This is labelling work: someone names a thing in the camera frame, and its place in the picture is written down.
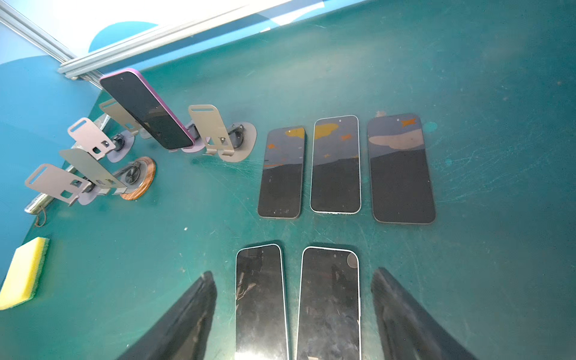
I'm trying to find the pink phone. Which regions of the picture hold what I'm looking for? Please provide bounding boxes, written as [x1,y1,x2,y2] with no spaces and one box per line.
[100,68,195,150]

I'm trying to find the dark grey stand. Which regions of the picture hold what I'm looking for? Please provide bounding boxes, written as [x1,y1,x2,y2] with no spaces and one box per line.
[99,99,152,140]

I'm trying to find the silver metal garden trowel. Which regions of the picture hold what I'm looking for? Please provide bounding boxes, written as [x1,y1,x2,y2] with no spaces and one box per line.
[24,114,111,228]

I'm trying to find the left aluminium frame post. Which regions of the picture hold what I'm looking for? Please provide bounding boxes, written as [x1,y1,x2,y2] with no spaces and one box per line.
[1,1,98,64]

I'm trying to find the yellow sponge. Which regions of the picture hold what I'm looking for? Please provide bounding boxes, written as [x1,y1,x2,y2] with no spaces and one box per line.
[1,237,50,311]

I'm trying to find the wooden round phone stand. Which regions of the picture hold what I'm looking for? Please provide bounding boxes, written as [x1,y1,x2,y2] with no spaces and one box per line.
[58,148,157,202]

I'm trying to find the horizontal aluminium frame bar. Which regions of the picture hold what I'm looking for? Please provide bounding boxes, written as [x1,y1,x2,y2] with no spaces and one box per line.
[58,0,285,80]

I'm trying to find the dark phone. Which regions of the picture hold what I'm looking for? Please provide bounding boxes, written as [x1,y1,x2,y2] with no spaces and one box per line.
[367,113,437,224]

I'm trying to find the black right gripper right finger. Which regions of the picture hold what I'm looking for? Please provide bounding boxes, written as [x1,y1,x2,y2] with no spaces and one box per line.
[370,267,475,359]

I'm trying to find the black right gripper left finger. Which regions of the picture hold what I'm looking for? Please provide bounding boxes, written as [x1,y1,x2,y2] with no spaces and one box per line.
[119,271,218,359]

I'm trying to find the green phone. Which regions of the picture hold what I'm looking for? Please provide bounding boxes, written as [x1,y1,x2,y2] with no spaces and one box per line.
[235,244,290,359]

